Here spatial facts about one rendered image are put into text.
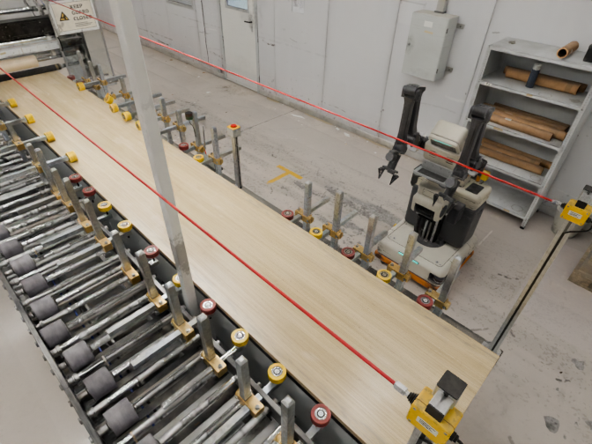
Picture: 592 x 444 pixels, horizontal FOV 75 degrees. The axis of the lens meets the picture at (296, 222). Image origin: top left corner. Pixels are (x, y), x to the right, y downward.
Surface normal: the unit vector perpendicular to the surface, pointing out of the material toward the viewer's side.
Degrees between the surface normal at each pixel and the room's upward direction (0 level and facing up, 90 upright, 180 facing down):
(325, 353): 0
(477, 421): 0
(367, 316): 0
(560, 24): 90
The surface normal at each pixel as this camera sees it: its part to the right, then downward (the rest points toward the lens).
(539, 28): -0.70, 0.44
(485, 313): 0.02, -0.77
